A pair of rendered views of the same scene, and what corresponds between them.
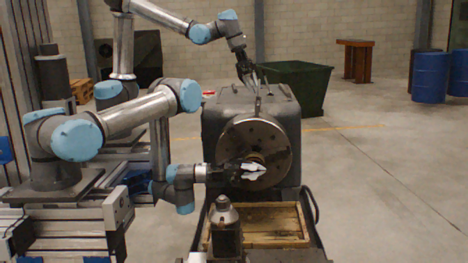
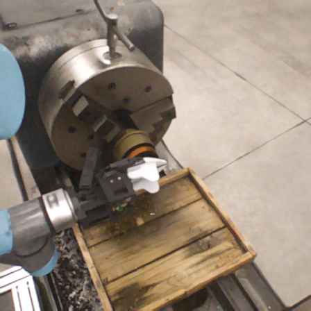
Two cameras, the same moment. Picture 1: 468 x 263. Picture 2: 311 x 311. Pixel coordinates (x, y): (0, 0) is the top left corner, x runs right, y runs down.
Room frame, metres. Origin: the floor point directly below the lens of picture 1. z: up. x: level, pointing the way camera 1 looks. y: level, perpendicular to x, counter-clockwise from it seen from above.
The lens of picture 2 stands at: (0.93, 0.13, 1.61)
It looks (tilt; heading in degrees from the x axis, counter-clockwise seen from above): 48 degrees down; 329
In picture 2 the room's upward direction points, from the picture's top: straight up
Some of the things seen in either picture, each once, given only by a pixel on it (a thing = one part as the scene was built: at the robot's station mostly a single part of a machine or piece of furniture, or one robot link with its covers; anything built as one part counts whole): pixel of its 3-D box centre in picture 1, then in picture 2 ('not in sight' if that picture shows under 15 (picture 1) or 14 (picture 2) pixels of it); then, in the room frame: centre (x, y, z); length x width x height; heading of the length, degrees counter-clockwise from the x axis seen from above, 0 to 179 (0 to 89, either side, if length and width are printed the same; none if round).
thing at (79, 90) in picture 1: (70, 92); not in sight; (8.83, 3.66, 0.22); 1.25 x 0.86 x 0.44; 6
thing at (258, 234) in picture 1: (255, 225); (158, 237); (1.26, -0.07, 0.89); 0.36 x 0.30 x 0.04; 86
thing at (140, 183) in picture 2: (253, 176); (150, 180); (1.30, -0.08, 1.06); 0.09 x 0.06 x 0.03; 86
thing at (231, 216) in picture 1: (223, 212); not in sight; (0.90, 0.03, 1.13); 0.08 x 0.08 x 0.03
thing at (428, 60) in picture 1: (430, 76); not in sight; (7.06, -3.75, 0.44); 0.59 x 0.59 x 0.88
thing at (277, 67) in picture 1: (289, 90); not in sight; (6.56, -1.05, 0.43); 1.34 x 0.94 x 0.85; 15
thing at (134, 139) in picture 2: (253, 164); (135, 152); (1.38, -0.08, 1.08); 0.09 x 0.09 x 0.09; 86
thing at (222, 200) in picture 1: (222, 201); not in sight; (0.90, 0.03, 1.17); 0.04 x 0.04 x 0.03
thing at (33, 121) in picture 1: (48, 130); not in sight; (1.10, 0.54, 1.33); 0.13 x 0.12 x 0.14; 49
